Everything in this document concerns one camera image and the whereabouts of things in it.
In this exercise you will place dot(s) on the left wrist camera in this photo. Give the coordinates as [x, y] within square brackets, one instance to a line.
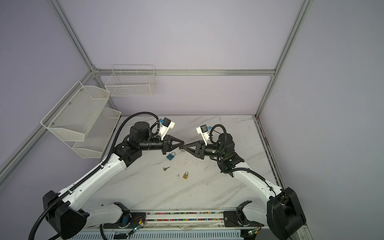
[166, 125]

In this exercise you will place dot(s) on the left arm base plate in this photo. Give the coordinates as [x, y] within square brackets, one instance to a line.
[128, 221]

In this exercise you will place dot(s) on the white wire basket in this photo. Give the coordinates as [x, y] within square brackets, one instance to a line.
[131, 81]

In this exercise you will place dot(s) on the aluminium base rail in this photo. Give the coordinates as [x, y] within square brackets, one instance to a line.
[183, 220]

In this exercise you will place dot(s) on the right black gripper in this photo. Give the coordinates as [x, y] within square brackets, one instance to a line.
[199, 153]

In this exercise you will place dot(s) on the lower white mesh shelf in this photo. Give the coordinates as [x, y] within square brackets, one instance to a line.
[98, 138]

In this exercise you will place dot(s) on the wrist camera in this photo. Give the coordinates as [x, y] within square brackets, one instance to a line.
[166, 125]
[204, 131]

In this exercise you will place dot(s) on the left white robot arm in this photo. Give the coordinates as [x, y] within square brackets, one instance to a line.
[123, 155]

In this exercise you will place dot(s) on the upper white mesh shelf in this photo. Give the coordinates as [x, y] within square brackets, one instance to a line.
[73, 117]

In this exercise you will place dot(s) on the blue padlock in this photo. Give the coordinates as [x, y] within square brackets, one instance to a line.
[171, 156]

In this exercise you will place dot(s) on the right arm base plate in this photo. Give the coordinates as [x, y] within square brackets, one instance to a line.
[237, 219]

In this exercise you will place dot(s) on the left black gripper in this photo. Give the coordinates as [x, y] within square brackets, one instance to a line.
[168, 142]

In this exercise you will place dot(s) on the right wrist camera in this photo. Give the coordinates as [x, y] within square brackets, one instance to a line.
[204, 131]

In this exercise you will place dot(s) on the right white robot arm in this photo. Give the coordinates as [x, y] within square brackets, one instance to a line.
[282, 211]

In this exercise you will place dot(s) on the brass padlock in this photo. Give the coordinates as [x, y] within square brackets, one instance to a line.
[185, 175]

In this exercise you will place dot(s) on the white mesh shelf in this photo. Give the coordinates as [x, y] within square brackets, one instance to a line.
[73, 117]
[98, 138]

